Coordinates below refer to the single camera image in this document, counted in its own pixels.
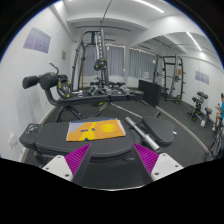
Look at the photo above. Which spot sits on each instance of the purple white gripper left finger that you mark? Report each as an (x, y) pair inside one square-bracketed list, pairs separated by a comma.
[(71, 167)]

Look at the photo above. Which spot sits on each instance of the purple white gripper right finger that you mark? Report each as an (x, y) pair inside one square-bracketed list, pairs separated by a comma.
[(154, 166)]

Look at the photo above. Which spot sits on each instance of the orange patterned towel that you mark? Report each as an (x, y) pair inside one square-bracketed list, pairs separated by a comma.
[(95, 130)]

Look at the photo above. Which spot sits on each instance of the silver barbell bar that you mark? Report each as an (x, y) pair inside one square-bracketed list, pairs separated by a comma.
[(148, 140)]

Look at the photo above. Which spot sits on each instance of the black padded weight bench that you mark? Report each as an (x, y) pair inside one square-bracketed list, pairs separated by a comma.
[(49, 140)]

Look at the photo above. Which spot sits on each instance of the black plyo box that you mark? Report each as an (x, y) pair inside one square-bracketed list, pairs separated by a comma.
[(151, 92)]

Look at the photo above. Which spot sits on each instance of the black leg curl machine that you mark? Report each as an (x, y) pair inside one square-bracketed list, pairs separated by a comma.
[(59, 92)]

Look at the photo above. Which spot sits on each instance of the person in blue shirt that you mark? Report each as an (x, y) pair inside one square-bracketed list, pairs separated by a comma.
[(220, 113)]

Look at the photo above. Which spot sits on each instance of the mirrored power rack reflection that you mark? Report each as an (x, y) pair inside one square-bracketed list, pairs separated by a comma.
[(170, 68)]

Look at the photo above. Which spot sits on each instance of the grey window curtains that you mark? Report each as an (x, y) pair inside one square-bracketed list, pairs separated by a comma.
[(140, 62)]

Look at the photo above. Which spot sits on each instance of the black power rack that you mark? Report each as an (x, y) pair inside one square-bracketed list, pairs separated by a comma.
[(94, 38)]

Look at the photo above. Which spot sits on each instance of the white wall socket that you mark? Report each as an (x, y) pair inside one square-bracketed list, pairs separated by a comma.
[(12, 141)]

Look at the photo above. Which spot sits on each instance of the small brown wall notice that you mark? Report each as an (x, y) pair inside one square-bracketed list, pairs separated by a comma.
[(63, 55)]

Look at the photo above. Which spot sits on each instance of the purple wall poster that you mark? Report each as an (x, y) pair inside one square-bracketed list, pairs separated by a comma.
[(37, 40)]

